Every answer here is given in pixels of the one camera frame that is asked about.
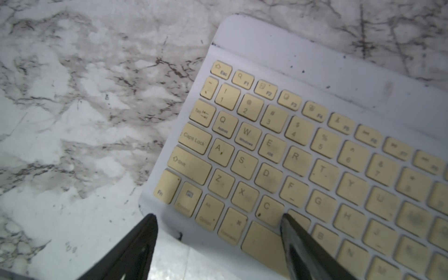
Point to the yellow keyboard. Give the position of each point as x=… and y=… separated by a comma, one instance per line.
x=276, y=124

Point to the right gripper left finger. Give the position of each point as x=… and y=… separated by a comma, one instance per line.
x=129, y=259

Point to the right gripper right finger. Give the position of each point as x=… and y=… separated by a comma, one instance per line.
x=306, y=259

